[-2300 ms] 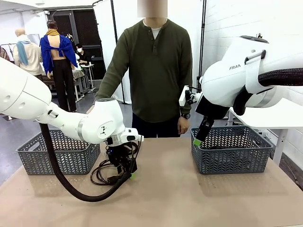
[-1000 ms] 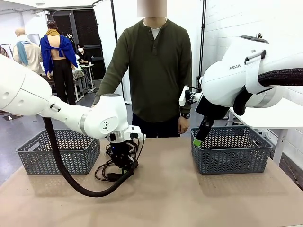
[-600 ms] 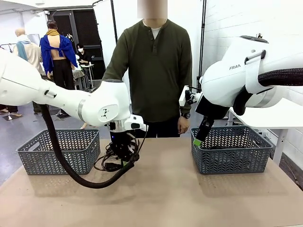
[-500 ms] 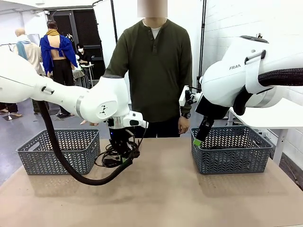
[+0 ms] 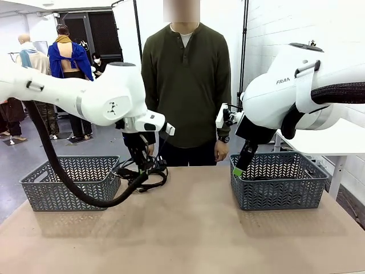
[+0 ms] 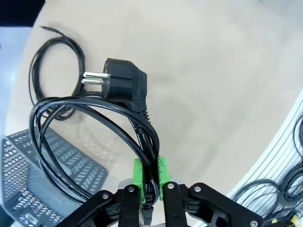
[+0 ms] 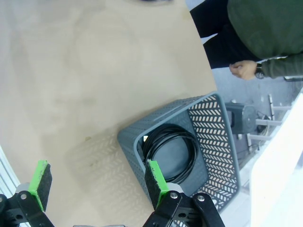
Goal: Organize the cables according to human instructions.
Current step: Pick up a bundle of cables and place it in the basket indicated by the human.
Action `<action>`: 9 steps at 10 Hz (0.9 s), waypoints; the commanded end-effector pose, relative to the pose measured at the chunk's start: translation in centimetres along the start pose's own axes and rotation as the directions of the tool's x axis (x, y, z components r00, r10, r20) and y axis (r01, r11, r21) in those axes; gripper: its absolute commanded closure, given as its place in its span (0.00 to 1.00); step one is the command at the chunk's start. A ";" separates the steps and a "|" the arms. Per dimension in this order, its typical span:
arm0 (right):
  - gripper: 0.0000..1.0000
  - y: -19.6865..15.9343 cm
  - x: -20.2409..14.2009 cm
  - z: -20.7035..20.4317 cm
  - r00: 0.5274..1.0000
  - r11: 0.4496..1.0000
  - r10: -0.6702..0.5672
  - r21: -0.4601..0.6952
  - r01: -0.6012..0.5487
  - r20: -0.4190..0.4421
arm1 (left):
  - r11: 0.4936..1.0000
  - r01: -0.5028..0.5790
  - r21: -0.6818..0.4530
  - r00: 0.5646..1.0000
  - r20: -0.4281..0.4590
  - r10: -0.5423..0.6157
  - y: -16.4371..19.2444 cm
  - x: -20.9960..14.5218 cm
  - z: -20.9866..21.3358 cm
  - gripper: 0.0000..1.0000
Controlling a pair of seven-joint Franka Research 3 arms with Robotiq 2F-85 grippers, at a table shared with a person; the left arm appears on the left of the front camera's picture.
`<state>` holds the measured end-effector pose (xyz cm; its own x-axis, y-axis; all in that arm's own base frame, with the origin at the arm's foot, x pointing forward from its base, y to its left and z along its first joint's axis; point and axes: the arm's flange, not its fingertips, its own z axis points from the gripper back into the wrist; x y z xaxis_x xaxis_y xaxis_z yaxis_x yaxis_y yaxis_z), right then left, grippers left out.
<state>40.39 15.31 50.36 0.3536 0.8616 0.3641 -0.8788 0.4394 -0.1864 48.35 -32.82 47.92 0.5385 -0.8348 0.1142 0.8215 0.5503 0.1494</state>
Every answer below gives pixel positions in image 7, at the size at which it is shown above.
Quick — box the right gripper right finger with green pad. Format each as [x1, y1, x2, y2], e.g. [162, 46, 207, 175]
[142, 159, 226, 227]

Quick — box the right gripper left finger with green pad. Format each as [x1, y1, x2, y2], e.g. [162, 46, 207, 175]
[0, 160, 53, 227]

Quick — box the black power cable angled plug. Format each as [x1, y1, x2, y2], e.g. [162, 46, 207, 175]
[141, 124, 201, 184]

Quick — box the person's left forearm green sleeve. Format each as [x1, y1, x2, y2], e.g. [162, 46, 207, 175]
[260, 54, 303, 79]

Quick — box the person's left hand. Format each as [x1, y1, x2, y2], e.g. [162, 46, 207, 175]
[229, 60, 258, 80]

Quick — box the grey perforated plastic basket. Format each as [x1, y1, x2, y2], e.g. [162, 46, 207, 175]
[117, 91, 241, 211]

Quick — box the dark grey speaker box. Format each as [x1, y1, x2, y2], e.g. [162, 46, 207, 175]
[224, 102, 257, 134]

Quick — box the white board panel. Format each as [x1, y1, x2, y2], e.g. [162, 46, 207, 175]
[250, 86, 303, 227]

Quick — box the black wristwatch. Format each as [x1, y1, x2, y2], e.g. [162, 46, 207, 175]
[254, 66, 266, 79]

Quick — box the person in green sweater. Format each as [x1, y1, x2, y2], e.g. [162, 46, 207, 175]
[189, 0, 261, 70]

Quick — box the person's green jacket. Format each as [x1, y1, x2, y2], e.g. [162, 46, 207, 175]
[227, 0, 303, 60]

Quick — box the white metal frame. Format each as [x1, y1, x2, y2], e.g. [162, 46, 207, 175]
[246, 93, 292, 145]

